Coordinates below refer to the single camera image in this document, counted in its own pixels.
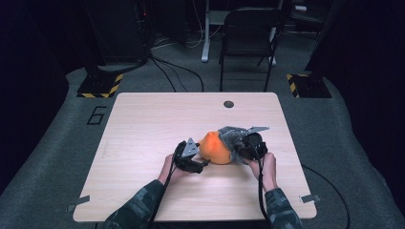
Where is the black cabinet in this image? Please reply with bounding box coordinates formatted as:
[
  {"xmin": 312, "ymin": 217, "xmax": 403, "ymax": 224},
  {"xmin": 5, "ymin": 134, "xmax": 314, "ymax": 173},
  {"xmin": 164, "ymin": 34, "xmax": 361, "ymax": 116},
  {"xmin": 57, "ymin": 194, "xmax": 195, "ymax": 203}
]
[{"xmin": 83, "ymin": 0, "xmax": 151, "ymax": 73}]

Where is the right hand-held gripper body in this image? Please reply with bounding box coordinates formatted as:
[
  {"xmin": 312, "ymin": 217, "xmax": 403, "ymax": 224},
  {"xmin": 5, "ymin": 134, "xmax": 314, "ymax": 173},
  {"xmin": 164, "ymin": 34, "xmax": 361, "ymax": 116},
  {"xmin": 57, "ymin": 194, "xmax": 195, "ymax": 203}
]
[{"xmin": 236, "ymin": 126, "xmax": 270, "ymax": 161}]

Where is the black folding chair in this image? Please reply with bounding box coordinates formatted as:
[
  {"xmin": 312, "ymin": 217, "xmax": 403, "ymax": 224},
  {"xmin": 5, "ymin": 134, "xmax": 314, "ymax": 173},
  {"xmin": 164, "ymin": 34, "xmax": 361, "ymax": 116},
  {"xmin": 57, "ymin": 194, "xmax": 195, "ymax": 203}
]
[{"xmin": 218, "ymin": 7, "xmax": 287, "ymax": 94}]

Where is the dark curtain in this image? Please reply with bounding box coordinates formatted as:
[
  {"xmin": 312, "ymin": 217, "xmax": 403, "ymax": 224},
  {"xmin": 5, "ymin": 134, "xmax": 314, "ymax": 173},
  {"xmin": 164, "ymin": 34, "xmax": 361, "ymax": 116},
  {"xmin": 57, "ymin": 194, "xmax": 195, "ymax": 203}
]
[
  {"xmin": 305, "ymin": 0, "xmax": 405, "ymax": 204},
  {"xmin": 0, "ymin": 0, "xmax": 70, "ymax": 195}
]

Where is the orange plush toy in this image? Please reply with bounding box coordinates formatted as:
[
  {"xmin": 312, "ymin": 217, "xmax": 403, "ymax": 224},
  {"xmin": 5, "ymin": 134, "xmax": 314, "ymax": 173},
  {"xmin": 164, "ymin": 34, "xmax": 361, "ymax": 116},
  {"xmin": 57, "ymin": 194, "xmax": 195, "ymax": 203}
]
[{"xmin": 197, "ymin": 130, "xmax": 236, "ymax": 166}]

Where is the person's left hand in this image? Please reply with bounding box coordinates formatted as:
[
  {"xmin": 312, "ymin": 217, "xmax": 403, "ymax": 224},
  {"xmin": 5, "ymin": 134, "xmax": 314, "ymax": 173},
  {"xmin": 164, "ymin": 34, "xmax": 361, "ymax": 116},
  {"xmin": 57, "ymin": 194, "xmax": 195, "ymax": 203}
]
[{"xmin": 158, "ymin": 154, "xmax": 193, "ymax": 186}]

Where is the black floor cable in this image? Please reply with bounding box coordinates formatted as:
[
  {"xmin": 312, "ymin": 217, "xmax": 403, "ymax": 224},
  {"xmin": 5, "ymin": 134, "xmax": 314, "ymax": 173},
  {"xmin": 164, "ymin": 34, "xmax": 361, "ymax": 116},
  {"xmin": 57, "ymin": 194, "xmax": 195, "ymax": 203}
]
[
  {"xmin": 148, "ymin": 55, "xmax": 205, "ymax": 94},
  {"xmin": 301, "ymin": 164, "xmax": 352, "ymax": 229}
]

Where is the person's right hand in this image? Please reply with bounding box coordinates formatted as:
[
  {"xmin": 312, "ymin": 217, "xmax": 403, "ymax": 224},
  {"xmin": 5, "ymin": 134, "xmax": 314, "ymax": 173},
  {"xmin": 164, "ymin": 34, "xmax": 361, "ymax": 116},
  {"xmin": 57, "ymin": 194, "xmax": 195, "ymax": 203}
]
[{"xmin": 247, "ymin": 152, "xmax": 279, "ymax": 193}]

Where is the right hand-held gripper cable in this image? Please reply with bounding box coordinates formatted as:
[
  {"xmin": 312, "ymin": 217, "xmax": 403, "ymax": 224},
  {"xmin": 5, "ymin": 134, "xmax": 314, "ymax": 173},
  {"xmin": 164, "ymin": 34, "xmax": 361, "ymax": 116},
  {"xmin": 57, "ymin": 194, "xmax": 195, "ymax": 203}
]
[{"xmin": 255, "ymin": 156, "xmax": 272, "ymax": 224}]

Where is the striped black stand base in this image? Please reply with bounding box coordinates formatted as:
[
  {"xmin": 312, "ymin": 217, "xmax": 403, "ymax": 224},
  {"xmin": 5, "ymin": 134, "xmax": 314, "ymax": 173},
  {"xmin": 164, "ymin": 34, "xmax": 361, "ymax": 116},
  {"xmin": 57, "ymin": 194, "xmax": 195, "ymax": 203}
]
[
  {"xmin": 285, "ymin": 73, "xmax": 332, "ymax": 99},
  {"xmin": 76, "ymin": 73, "xmax": 124, "ymax": 99}
]

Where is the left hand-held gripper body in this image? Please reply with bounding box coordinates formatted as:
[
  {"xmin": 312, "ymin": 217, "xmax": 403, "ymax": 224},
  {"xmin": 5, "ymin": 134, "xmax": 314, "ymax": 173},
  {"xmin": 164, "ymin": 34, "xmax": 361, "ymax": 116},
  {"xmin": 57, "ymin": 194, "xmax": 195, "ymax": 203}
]
[{"xmin": 172, "ymin": 137, "xmax": 201, "ymax": 171}]

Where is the grey tape strip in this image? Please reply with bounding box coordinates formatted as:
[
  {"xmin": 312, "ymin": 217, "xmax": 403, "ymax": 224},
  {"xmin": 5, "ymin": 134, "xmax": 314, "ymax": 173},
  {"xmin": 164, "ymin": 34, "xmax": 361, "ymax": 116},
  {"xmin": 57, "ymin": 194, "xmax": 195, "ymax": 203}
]
[
  {"xmin": 300, "ymin": 194, "xmax": 322, "ymax": 204},
  {"xmin": 65, "ymin": 195, "xmax": 92, "ymax": 213}
]

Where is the white desk leg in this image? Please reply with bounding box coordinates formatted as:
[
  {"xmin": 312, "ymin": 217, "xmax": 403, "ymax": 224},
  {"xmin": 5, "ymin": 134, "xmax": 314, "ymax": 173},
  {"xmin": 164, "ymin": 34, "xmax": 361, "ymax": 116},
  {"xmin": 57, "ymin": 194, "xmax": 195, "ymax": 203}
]
[{"xmin": 201, "ymin": 0, "xmax": 231, "ymax": 63}]

